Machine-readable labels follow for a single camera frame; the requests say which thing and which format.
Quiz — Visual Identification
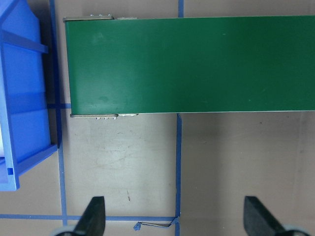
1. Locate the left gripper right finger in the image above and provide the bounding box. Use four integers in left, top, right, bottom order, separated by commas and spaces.
243, 196, 286, 236

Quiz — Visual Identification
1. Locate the green conveyor belt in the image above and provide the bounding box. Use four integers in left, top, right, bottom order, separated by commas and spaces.
63, 15, 315, 118

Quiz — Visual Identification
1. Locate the blue bin robot left side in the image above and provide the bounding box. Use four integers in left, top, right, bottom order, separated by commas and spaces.
0, 0, 57, 192

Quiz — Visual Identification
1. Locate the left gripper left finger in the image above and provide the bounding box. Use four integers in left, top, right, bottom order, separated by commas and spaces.
73, 196, 106, 236

